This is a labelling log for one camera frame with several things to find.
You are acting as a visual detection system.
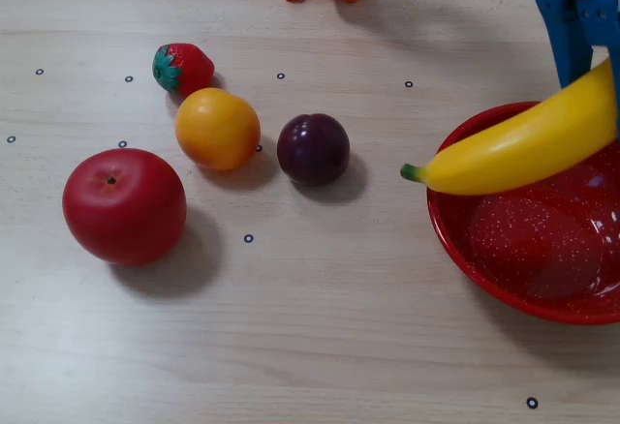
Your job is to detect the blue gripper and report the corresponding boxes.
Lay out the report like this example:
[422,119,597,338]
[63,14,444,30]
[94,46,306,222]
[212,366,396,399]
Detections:
[535,0,620,143]

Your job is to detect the red toy strawberry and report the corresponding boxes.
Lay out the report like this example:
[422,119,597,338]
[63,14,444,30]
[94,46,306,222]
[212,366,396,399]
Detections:
[151,42,216,97]

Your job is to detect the red toy apple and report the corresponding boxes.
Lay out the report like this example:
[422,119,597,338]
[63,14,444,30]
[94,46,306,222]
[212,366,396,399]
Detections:
[61,147,188,267]

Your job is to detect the orange yellow toy peach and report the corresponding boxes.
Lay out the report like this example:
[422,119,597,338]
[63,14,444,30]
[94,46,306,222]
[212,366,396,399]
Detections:
[174,87,262,172]

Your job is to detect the dark purple toy plum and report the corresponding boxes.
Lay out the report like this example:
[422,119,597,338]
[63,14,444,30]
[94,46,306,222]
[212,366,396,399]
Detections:
[276,112,352,187]

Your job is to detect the red speckled enamel bowl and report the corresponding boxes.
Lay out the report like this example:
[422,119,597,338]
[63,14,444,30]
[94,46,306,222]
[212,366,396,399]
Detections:
[425,101,620,326]

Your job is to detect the yellow toy banana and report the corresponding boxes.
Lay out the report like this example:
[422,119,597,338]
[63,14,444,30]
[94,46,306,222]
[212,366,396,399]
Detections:
[399,58,620,197]

